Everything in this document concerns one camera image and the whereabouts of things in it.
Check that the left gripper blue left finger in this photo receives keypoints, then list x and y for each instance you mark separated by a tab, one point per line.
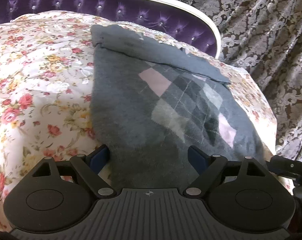
92	163

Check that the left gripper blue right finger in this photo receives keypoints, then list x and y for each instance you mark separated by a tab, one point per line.
207	167

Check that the grey argyle knit sweater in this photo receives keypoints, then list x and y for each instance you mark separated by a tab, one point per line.
152	101

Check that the floral bed cover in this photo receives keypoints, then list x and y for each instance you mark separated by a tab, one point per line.
46	77

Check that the brown damask curtain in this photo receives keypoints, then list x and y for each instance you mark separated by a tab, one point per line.
265	38

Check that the purple tufted chaise sofa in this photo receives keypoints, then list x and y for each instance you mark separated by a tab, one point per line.
179	20

